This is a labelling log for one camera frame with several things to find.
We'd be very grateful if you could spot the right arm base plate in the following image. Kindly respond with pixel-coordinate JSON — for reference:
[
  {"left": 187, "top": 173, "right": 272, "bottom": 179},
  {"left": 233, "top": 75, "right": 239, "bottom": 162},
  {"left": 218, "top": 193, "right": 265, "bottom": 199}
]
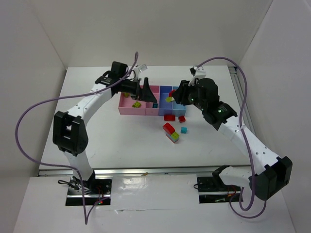
[{"left": 193, "top": 177, "right": 241, "bottom": 204}]

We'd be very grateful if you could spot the wide red lego brick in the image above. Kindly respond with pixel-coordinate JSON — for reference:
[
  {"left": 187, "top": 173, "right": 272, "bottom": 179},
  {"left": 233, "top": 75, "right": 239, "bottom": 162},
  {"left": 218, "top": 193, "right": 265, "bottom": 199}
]
[{"left": 163, "top": 114, "right": 175, "bottom": 122}]

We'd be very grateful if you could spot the small red lego brick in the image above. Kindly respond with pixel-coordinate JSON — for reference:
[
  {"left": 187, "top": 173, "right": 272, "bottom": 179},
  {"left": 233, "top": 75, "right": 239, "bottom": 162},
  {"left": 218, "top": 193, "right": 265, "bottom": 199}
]
[{"left": 178, "top": 116, "right": 186, "bottom": 123}]

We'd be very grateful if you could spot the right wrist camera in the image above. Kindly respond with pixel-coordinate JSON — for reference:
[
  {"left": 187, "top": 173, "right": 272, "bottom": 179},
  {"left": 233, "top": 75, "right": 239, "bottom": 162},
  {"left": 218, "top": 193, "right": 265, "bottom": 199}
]
[{"left": 188, "top": 66, "right": 206, "bottom": 86}]

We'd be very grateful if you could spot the long green lego brick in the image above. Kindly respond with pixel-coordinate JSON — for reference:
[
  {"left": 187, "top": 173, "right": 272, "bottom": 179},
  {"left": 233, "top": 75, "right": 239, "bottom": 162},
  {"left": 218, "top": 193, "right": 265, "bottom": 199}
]
[{"left": 132, "top": 101, "right": 141, "bottom": 108}]

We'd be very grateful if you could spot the multicolour lego stack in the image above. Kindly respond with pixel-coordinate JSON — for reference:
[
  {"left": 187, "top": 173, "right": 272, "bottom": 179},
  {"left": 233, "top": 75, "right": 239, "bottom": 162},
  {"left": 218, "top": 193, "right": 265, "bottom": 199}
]
[{"left": 162, "top": 123, "right": 179, "bottom": 143}]

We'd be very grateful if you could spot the dark blue container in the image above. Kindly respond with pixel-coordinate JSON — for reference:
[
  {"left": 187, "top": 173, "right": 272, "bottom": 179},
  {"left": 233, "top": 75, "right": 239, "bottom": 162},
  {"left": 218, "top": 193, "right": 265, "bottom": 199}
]
[{"left": 159, "top": 86, "right": 173, "bottom": 116}]

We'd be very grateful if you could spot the green red cyan lego stack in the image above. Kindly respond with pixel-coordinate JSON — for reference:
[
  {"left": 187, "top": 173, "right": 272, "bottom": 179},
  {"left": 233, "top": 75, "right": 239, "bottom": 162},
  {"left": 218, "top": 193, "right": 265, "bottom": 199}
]
[{"left": 166, "top": 90, "right": 175, "bottom": 102}]

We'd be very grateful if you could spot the aluminium front rail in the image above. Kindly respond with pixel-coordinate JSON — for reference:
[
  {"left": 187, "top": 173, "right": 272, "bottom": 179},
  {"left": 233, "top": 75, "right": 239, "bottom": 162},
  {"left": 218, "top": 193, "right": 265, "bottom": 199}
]
[{"left": 37, "top": 165, "right": 251, "bottom": 177}]

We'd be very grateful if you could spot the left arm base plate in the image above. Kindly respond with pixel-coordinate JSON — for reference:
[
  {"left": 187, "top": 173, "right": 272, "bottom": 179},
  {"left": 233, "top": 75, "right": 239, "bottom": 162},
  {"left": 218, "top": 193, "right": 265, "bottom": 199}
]
[{"left": 58, "top": 178, "right": 112, "bottom": 206}]

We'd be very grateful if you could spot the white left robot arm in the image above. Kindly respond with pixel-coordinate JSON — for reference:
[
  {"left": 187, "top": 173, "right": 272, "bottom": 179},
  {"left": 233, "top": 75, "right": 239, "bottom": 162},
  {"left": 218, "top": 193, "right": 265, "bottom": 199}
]
[{"left": 52, "top": 62, "right": 157, "bottom": 192}]

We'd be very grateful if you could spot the narrow pink container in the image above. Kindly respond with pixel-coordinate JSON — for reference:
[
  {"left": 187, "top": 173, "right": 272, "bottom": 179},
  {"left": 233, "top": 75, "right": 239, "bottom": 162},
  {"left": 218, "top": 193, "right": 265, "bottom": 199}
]
[{"left": 145, "top": 85, "right": 160, "bottom": 116}]

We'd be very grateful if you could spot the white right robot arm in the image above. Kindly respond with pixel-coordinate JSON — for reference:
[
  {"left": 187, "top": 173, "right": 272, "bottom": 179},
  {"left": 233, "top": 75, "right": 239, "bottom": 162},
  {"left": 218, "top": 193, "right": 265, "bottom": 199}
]
[{"left": 172, "top": 78, "right": 293, "bottom": 201}]

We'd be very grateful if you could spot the large pink container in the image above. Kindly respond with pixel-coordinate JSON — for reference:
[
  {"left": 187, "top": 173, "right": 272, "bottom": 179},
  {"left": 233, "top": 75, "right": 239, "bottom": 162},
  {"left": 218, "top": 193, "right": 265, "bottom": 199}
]
[{"left": 118, "top": 92, "right": 146, "bottom": 116}]

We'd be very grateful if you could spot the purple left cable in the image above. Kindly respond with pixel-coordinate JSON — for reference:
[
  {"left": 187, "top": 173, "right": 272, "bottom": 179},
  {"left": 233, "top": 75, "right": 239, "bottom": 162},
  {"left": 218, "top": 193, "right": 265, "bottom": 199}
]
[{"left": 15, "top": 51, "right": 139, "bottom": 225}]

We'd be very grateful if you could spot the light blue container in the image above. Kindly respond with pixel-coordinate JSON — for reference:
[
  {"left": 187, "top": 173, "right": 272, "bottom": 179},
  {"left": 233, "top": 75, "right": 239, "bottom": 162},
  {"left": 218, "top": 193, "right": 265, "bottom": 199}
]
[{"left": 171, "top": 100, "right": 186, "bottom": 117}]

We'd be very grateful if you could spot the aluminium side rail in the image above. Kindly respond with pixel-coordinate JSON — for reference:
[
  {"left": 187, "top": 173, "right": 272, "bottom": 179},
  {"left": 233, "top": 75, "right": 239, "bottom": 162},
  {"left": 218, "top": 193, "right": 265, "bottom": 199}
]
[{"left": 228, "top": 66, "right": 256, "bottom": 135}]

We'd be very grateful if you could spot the small cyan lego brick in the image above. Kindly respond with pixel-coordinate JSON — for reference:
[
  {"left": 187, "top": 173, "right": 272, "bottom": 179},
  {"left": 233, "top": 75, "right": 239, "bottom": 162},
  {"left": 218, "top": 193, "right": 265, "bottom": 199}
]
[{"left": 180, "top": 127, "right": 188, "bottom": 133}]

